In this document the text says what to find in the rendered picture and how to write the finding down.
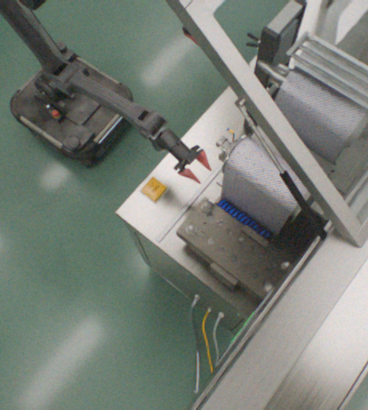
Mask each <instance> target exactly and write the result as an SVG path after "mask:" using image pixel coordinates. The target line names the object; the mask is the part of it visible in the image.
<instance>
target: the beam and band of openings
mask: <svg viewBox="0 0 368 410"><path fill-rule="evenodd" d="M325 232H326V233H327V232H329V233H328V234H327V236H326V237H325V239H324V240H323V241H322V240H321V239H320V238H319V239H318V241H317V242H316V244H315V245H313V247H312V248H311V249H310V251H309V252H308V254H307V255H306V257H305V258H304V260H303V261H302V262H301V263H300V264H299V266H298V267H297V269H296V270H295V273H294V274H293V275H292V276H291V277H290V278H289V279H288V280H287V282H286V283H285V285H284V286H283V288H282V289H281V291H280V292H279V293H278V295H277V296H276V298H275V299H274V301H273V302H272V304H271V305H269V307H268V308H267V309H266V310H265V311H264V313H263V314H262V317H261V318H260V320H259V321H258V322H257V323H256V324H255V326H254V327H253V329H252V330H251V332H250V333H249V335H248V336H246V338H245V339H244V340H243V342H242V344H241V345H240V346H239V348H238V349H237V351H236V352H235V353H234V354H233V355H232V357H231V358H230V361H229V362H228V364H227V365H226V366H225V367H224V368H223V369H222V370H221V371H220V373H219V374H218V376H217V377H216V379H215V380H214V382H213V383H212V384H211V386H210V388H209V389H208V390H207V392H206V393H205V395H204V396H203V397H202V398H201V399H200V400H199V402H198V404H197V405H196V406H195V408H194V409H193V410H263V409H264V407H265V406H266V405H268V403H269V402H270V400H271V398H272V396H273V395H274V394H275V392H276V391H277V390H278V388H279V386H280V385H281V383H282V382H283V380H284V379H285V377H286V375H287V374H288V372H290V370H291V369H292V367H293V366H294V365H295V364H296V362H297V361H298V359H299V356H300V355H301V354H302V353H303V351H304V350H305V348H306V346H307V345H308V343H309V342H310V341H311V340H312V339H313V338H314V335H315V334H316V332H317V331H318V329H319V328H320V327H321V326H322V324H323V322H324V321H325V320H326V318H327V316H328V315H329V313H330V311H331V310H332V308H334V307H335V305H336V304H337V302H338V301H339V300H340V298H341V297H342V295H343V294H344V291H345V290H346V289H347V287H348V286H349V284H350V283H351V281H352V280H353V278H355V276H356V275H357V274H358V273H359V271H360V269H361V267H362V265H363V264H364V263H365V262H366V260H367V259H368V239H367V241H366V242H365V243H364V245H363V246H362V247H356V246H354V245H353V244H351V243H349V242H348V241H347V240H345V239H344V238H343V237H342V235H341V234H340V233H339V232H338V230H337V229H336V227H334V225H333V224H332V222H330V223H329V225H328V226H327V228H326V230H325Z"/></svg>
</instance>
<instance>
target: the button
mask: <svg viewBox="0 0 368 410"><path fill-rule="evenodd" d="M166 189H167V187H166V186H165V185H164V184H162V183H161V182H159V180H158V179H156V178H155V177H154V176H152V177H151V178H150V179H149V182H148V183H147V184H146V185H145V186H144V187H143V188H142V192H143V193H144V194H145V195H147V196H148V197H150V198H151V199H152V200H153V201H156V200H158V199H159V198H160V197H161V195H162V194H163V193H164V192H165V191H166Z"/></svg>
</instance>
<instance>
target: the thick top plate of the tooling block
mask: <svg viewBox="0 0 368 410"><path fill-rule="evenodd" d="M206 200H208V201H209V199H208V198H207V197H204V198H202V200H201V201H200V202H199V203H198V205H197V206H196V208H195V209H194V210H193V211H192V212H191V213H190V215H189V216H188V217H187V218H186V219H185V221H184V222H183V223H182V224H181V226H179V228H178V229H177V230H176V236H177V237H178V238H179V239H182V240H183V241H184V242H186V243H187V244H188V245H190V246H191V247H192V248H193V249H194V250H195V251H196V252H197V253H198V254H200V255H201V256H202V257H205V258H206V259H208V260H209V261H210V262H211V263H213V262H215V263H216V264H218V265H219V266H220V267H222V268H223V269H224V270H227V271H228V273H230V274H231V275H232V276H233V277H234V278H235V279H237V280H238V284H239V285H240V286H242V287H243V288H245V289H246V290H247V291H249V292H250V293H251V294H253V296H254V297H255V298H257V299H258V300H260V301H261V302H262V300H263V299H264V297H265V296H266V295H265V292H264V291H263V288H264V287H265V286H266V285H267V284H270V283H271V284H273V285H274V286H275V287H276V285H277V284H278V282H279V281H280V280H281V278H282V277H283V276H284V275H285V272H283V270H282V269H281V264H282V263H283V262H286V261H290V262H291V263H294V261H293V260H290V259H289V258H287V257H286V256H285V255H283V254H282V253H281V252H280V251H278V250H277V248H275V247H274V246H272V245H271V244H269V243H268V244H267V245H266V246H265V247H262V246H261V245H259V244H258V243H256V242H255V241H254V240H252V239H251V238H250V237H249V236H247V235H245V234H243V233H242V232H241V230H242V229H243V228H244V225H243V224H242V223H240V222H239V221H238V220H236V218H234V217H233V216H232V215H230V214H228V213H227V212H226V211H224V210H223V209H221V208H220V207H218V206H217V205H214V206H212V205H211V206H212V210H211V211H210V212H208V213H205V212H204V211H202V210H201V205H202V202H204V201H206ZM190 223H192V224H194V225H195V226H196V229H197V232H196V234H195V235H188V234H187V233H186V229H187V225H189V224H190Z"/></svg>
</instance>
